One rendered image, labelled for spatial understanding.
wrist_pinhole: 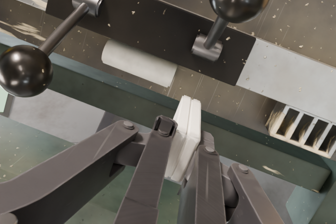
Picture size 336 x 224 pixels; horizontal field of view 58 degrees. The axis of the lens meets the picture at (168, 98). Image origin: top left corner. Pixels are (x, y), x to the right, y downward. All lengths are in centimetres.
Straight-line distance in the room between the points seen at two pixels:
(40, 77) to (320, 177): 39
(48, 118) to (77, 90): 266
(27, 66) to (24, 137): 26
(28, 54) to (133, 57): 13
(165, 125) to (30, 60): 11
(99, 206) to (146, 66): 17
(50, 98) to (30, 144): 249
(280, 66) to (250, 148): 16
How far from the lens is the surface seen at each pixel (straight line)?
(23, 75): 22
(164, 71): 32
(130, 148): 16
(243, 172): 16
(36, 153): 45
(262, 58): 31
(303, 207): 52
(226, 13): 19
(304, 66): 32
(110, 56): 33
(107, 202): 39
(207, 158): 16
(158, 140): 15
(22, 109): 298
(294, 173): 47
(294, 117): 35
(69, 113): 311
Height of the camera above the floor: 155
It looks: 38 degrees down
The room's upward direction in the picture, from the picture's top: 83 degrees counter-clockwise
